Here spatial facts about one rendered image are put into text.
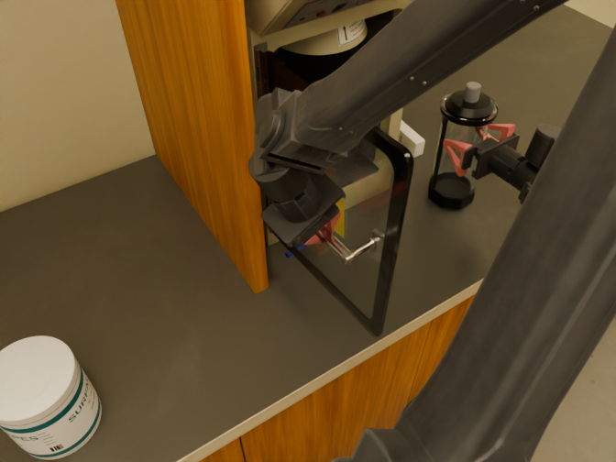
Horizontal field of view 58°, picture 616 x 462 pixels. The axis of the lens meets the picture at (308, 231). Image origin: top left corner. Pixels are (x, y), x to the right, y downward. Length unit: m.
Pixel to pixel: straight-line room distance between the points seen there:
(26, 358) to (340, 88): 0.61
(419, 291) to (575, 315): 0.81
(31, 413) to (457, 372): 0.65
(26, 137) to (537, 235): 1.15
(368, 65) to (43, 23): 0.83
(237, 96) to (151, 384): 0.51
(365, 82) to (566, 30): 1.56
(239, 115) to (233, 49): 0.10
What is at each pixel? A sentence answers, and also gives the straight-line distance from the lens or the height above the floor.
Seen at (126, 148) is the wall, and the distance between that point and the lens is 1.39.
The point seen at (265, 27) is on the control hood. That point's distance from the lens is 0.79.
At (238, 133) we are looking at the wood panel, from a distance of 0.79.
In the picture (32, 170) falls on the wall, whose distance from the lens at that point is 1.36.
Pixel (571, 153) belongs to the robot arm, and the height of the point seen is 1.63.
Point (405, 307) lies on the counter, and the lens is 1.06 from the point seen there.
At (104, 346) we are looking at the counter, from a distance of 1.06.
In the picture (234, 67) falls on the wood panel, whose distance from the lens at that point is 0.74.
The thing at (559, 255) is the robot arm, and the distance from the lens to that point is 0.28.
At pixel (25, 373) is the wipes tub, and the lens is 0.90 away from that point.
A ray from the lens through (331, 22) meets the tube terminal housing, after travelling 0.92.
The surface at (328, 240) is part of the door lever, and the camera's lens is 0.79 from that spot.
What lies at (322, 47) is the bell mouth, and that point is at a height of 1.33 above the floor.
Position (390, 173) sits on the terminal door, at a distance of 0.69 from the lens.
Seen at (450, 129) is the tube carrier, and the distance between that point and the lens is 1.13.
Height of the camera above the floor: 1.80
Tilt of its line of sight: 48 degrees down
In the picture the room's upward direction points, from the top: straight up
